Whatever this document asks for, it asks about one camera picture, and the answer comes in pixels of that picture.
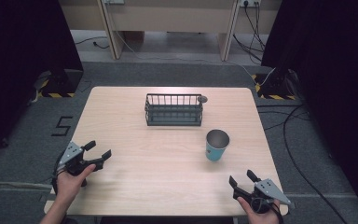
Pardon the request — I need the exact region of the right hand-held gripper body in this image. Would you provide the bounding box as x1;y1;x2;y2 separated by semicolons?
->
233;178;293;215

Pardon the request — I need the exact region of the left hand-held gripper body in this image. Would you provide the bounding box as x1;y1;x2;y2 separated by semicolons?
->
57;141;90;177

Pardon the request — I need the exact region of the person's right hand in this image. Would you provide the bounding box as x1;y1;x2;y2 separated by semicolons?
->
236;196;282;224

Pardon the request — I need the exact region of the person's left hand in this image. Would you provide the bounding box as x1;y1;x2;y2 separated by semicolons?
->
55;163;97;203

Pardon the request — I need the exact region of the blue metal cup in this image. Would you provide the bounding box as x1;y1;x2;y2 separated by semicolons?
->
205;129;231;162

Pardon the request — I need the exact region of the black stand base striped tape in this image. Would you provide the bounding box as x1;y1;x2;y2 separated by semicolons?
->
35;68;85;99
251;66;300;101

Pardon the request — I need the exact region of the black curtain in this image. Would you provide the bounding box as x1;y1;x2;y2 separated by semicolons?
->
0;0;85;161
260;0;358;217

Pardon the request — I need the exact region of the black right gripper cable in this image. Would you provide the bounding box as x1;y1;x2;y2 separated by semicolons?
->
269;201;285;224

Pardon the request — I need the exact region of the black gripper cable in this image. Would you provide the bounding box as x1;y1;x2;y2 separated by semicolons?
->
269;201;285;224
51;151;68;196

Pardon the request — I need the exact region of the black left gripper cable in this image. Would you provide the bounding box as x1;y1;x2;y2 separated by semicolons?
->
51;151;68;196

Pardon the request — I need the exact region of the long black floor cable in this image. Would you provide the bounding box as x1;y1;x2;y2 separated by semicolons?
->
282;104;350;224

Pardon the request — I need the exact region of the black wire rack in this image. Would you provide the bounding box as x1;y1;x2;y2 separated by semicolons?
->
145;92;204;127

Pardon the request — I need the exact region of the short black floor cable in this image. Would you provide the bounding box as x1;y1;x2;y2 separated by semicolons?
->
74;35;111;50

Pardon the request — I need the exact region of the black plugged cables bundle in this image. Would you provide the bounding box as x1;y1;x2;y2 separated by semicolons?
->
232;2;267;65

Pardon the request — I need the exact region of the white wall socket strip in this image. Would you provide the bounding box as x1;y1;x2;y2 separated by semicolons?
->
239;0;262;8

